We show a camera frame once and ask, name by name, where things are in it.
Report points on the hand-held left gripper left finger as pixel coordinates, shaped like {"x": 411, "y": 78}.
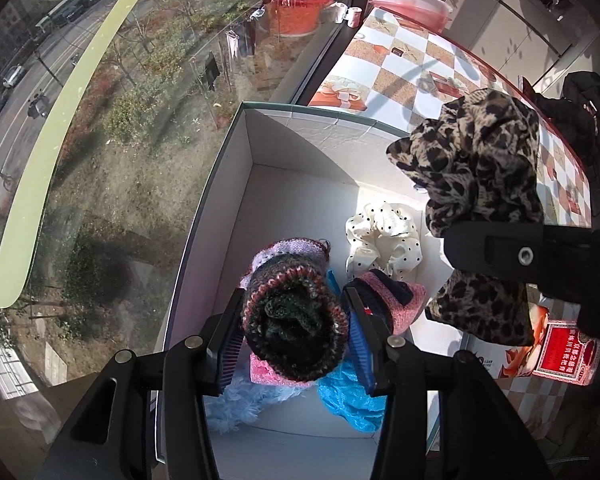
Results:
{"x": 227, "y": 355}

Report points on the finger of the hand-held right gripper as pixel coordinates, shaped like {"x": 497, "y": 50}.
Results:
{"x": 505, "y": 255}

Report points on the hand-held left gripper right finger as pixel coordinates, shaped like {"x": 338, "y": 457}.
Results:
{"x": 362, "y": 350}

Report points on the pink knitted sock dark cuff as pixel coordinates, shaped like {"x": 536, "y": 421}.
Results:
{"x": 405, "y": 305}
{"x": 267, "y": 372}

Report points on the teal mesh cloth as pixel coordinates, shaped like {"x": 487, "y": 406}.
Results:
{"x": 347, "y": 400}

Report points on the light blue fluffy cloth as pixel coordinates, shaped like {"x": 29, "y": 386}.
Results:
{"x": 235, "y": 407}

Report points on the leopard print scarf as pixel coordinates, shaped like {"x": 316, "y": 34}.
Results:
{"x": 480, "y": 160}

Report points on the white polka dot scrunchie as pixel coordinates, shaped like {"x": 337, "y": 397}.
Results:
{"x": 380, "y": 240}

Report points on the white cardboard box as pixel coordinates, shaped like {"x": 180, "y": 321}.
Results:
{"x": 290, "y": 160}

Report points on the red box with yellow label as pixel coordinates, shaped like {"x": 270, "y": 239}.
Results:
{"x": 567, "y": 355}

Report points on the black jacket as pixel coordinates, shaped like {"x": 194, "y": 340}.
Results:
{"x": 580, "y": 105}

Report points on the checkered printed tablecloth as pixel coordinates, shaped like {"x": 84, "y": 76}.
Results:
{"x": 405, "y": 60}

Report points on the white cabinet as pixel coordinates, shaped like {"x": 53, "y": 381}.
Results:
{"x": 505, "y": 30}

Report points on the long yellow window decal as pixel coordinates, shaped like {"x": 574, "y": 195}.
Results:
{"x": 30, "y": 185}

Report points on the red plastic basin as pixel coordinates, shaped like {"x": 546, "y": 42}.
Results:
{"x": 410, "y": 7}

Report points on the small white cup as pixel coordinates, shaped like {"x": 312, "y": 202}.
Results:
{"x": 354, "y": 16}
{"x": 337, "y": 12}

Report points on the hanging laundry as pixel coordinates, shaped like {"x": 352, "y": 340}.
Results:
{"x": 235, "y": 45}

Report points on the orange plastic bucket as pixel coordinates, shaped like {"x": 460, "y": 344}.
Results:
{"x": 300, "y": 10}

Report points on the row of parked cars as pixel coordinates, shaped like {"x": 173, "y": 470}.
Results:
{"x": 12, "y": 76}

